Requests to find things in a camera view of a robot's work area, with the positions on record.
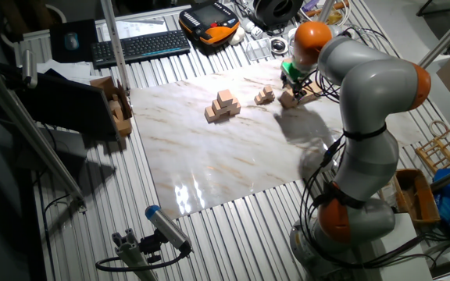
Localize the black computer keyboard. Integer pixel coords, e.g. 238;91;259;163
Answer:
91;29;191;70

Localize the white paper sheet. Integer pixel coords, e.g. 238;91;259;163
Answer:
95;18;167;42
37;59;103;85

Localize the black flat panel screen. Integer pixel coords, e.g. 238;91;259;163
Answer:
13;72;120;140

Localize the silver camera with blue tip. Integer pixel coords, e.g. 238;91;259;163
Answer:
145;205;193;254

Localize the white power adapter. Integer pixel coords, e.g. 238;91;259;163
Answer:
240;19;264;40

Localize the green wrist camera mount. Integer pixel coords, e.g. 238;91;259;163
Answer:
280;58;309;83

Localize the black mouse pad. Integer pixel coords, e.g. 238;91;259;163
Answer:
48;19;99;64

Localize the metal bowl with white rim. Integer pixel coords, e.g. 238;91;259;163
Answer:
270;37;289;55

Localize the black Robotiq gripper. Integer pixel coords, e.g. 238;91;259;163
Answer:
283;77;308;99

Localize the dark computer mouse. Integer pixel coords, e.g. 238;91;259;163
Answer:
63;31;80;51

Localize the wooden lattice rack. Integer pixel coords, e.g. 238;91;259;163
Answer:
415;120;450;175

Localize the black orange teach pendant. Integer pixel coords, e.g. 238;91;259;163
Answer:
178;1;241;46

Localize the brown cardboard box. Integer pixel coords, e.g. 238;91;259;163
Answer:
90;76;134;138

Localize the black filament spool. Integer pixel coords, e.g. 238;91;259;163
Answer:
252;0;305;28

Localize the white egg shaped object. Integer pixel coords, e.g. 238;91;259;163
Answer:
228;27;246;46

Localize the clear gridded plastic box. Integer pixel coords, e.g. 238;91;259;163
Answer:
245;37;273;62

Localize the short aluminium profile piece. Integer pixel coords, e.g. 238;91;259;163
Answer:
111;228;159;281

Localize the brown wooden tray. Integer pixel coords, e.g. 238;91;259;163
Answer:
393;168;441;227

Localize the black camera cable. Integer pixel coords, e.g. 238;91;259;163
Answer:
95;244;191;273

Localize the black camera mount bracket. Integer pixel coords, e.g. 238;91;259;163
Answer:
138;229;164;265

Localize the aluminium frame post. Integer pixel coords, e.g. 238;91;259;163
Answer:
100;0;131;93
317;0;336;23

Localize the marble pattern table mat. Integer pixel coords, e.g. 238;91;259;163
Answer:
129;58;425;220

